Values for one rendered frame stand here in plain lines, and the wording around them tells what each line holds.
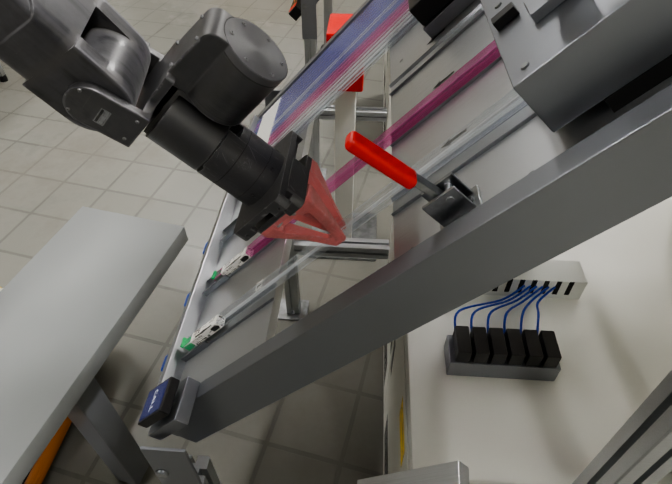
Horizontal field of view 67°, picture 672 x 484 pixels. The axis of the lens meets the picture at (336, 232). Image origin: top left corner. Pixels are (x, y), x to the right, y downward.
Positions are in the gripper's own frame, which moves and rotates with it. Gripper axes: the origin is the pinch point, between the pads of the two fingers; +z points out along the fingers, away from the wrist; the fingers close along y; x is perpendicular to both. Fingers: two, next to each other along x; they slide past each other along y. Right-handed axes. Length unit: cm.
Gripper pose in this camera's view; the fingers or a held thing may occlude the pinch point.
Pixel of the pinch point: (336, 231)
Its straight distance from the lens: 50.3
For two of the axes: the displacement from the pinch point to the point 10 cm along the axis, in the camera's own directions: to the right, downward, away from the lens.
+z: 7.2, 5.2, 4.5
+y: 0.6, -6.9, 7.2
